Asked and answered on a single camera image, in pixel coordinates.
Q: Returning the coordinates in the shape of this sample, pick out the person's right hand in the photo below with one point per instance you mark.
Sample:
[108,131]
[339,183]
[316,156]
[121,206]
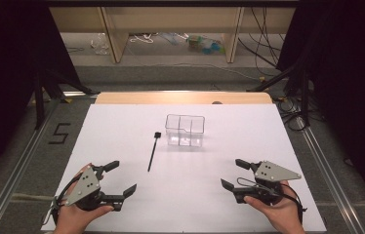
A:
[284,214]

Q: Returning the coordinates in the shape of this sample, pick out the wooden table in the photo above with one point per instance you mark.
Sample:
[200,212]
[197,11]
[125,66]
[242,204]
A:
[177,98]

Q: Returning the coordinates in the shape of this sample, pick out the clear plastic bag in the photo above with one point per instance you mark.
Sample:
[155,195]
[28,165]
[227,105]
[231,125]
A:
[101,44]

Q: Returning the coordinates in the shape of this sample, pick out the clear plastic organizer box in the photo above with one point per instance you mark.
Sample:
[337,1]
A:
[185,130]

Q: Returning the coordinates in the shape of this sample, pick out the black curtain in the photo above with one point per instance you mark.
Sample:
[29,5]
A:
[5,65]
[349,81]

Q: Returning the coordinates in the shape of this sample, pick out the bag of colourful bottles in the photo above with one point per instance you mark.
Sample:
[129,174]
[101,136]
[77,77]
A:
[205,45]

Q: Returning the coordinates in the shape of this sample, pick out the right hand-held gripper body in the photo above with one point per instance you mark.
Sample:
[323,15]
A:
[270,171]

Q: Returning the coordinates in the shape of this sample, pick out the person's left hand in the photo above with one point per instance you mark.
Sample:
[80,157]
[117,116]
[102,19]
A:
[73,219]

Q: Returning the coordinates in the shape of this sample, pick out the black metal stand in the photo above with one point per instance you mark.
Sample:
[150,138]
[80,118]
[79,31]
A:
[39,107]
[304,97]

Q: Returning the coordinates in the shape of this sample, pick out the white table cover sheet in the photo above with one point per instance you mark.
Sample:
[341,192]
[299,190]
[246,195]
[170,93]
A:
[187,182]

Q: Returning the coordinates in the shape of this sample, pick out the beige wooden shelf unit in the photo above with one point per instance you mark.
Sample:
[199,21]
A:
[170,19]

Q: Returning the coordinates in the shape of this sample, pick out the thin black brush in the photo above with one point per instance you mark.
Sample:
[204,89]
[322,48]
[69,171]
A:
[152,154]

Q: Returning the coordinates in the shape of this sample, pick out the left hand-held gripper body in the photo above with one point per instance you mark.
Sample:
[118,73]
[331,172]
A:
[84,187]

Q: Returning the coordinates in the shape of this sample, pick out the aluminium floor rail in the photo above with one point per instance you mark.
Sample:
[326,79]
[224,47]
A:
[325,169]
[19,169]

